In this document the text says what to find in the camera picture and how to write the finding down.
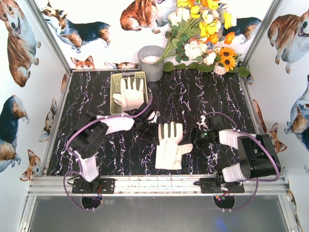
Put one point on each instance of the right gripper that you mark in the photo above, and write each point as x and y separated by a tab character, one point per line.
193	134

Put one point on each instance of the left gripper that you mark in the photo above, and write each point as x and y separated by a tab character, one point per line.
149	128

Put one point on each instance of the white work glove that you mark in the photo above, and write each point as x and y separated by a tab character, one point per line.
131	94

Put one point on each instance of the white grey glove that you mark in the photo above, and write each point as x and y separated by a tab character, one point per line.
169	153

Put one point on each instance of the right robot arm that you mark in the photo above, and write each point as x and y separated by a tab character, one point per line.
258	160

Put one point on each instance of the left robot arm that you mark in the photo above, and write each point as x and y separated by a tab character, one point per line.
86	137

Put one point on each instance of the yellow-green storage basket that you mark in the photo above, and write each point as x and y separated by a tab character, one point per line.
115	88

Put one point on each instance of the grey metal bucket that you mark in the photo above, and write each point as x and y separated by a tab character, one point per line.
150	63

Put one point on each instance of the artificial flower bouquet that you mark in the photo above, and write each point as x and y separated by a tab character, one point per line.
200	35

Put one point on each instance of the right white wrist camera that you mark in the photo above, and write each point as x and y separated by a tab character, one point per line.
202	124

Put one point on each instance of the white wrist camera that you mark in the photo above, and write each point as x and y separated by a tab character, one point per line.
202	124
153	116

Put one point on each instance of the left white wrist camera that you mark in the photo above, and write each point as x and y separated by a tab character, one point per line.
153	116

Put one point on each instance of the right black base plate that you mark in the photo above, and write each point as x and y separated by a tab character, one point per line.
210	185

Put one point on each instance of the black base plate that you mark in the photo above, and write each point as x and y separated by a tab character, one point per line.
210	185
99	185

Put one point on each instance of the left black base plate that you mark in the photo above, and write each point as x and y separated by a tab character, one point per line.
99	185

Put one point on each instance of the aluminium front rail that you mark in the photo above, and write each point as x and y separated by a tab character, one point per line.
155	185

